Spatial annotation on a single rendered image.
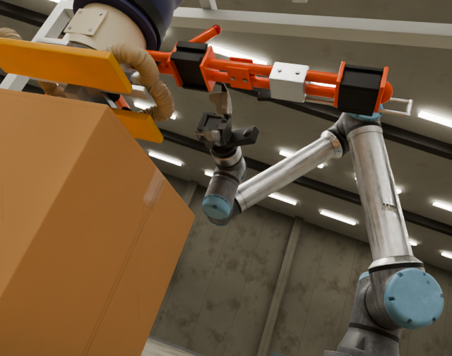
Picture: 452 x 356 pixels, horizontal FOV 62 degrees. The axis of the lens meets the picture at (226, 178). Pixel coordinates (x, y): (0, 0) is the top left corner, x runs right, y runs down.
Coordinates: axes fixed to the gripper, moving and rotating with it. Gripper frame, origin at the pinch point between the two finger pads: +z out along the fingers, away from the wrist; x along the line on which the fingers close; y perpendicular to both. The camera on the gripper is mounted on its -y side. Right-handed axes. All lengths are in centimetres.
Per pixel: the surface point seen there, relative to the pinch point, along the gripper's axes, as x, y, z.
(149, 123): -12.9, 10.1, 7.8
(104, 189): -37.4, -3.4, 30.2
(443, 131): 448, -186, -619
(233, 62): -0.4, -8.0, 16.7
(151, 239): -38.8, -3.9, 12.1
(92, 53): -12.2, 13.6, 28.4
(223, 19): 188, 93, -144
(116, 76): -13.1, 10.3, 23.7
